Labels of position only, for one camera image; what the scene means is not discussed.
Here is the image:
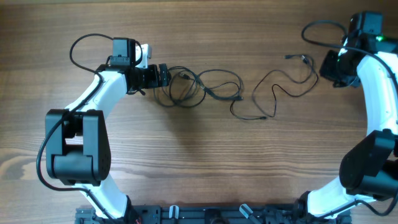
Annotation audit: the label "thin black separated cable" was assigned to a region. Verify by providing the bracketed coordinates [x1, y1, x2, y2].
[251, 54, 320, 119]

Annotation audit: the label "black usb cables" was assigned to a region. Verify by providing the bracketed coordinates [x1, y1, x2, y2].
[152, 65, 268, 121]

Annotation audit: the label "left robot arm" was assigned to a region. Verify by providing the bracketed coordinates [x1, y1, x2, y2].
[36, 37, 171, 223]

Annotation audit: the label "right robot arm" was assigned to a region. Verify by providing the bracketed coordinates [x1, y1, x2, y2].
[294, 11, 397, 223]

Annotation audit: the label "black left camera cable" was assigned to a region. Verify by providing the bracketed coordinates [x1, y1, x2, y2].
[35, 33, 144, 223]

